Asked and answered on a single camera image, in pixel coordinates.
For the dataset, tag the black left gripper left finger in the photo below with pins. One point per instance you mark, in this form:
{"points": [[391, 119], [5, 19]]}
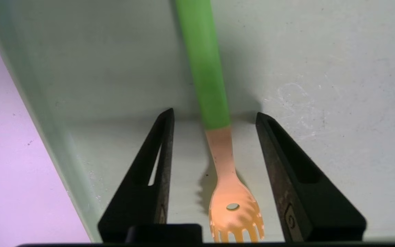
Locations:
{"points": [[139, 206]]}

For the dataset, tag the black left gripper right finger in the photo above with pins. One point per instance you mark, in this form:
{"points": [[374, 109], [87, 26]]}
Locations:
{"points": [[314, 206]]}

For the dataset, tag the light green plastic tray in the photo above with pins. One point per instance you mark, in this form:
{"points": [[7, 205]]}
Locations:
{"points": [[321, 68]]}

